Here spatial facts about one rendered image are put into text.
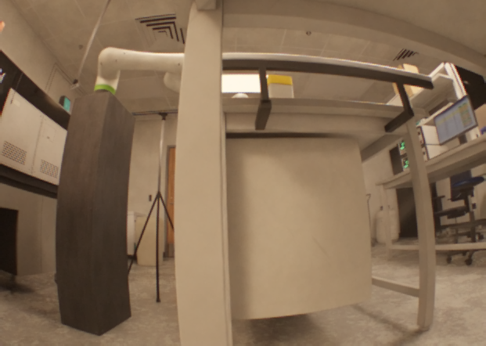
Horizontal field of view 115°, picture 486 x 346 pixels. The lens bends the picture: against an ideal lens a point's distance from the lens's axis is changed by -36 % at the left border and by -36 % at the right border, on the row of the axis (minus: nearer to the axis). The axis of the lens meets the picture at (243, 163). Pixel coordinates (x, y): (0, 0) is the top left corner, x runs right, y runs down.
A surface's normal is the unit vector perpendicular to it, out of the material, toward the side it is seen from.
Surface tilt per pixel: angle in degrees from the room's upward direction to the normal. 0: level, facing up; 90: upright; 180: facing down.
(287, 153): 90
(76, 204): 90
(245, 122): 90
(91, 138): 90
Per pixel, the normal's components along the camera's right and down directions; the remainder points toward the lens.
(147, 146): 0.05, -0.28
